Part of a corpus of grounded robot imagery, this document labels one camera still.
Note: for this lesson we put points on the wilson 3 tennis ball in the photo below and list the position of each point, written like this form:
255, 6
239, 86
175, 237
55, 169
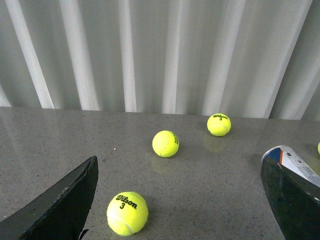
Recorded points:
219, 124
127, 213

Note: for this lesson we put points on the yellow tennis ball right edge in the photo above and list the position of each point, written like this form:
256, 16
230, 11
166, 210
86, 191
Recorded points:
318, 148

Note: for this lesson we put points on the near Wilson 3 tennis ball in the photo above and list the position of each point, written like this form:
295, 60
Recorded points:
127, 213

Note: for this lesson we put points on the clear Wilson tennis ball can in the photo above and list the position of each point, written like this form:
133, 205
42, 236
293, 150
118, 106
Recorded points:
286, 156

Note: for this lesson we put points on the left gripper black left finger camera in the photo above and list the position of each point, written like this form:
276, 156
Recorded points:
59, 213

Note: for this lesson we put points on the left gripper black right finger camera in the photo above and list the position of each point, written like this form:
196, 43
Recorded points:
294, 201

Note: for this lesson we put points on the white pleated curtain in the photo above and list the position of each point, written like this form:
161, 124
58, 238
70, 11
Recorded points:
243, 58

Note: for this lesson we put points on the middle yellow tennis ball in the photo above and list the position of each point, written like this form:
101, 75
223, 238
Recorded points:
165, 144

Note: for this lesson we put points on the far Wilson 3 tennis ball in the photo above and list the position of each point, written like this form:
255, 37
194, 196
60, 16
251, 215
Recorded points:
219, 124

